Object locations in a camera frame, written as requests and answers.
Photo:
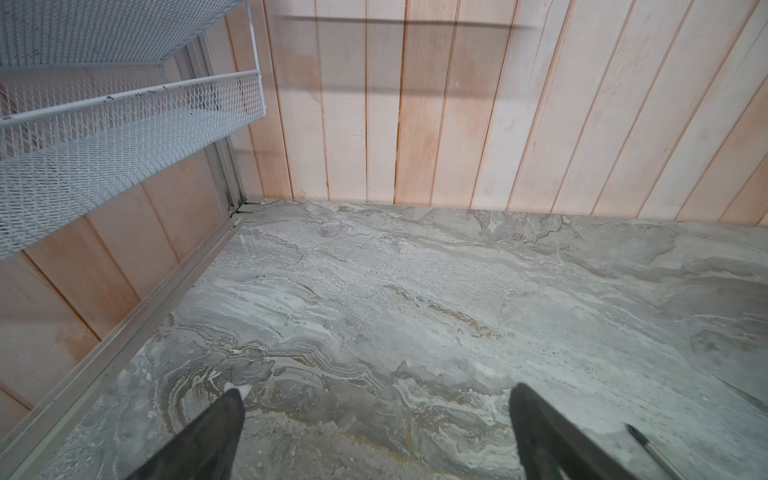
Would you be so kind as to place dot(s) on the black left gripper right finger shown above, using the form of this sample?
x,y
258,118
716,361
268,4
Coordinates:
x,y
551,447

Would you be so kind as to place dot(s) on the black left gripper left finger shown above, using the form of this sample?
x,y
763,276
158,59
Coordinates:
x,y
204,449

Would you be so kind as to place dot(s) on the orange handled screwdriver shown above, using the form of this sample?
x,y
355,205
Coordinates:
x,y
664,463

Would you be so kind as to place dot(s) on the white wire mesh shelf rack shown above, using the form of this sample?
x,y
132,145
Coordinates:
x,y
90,150

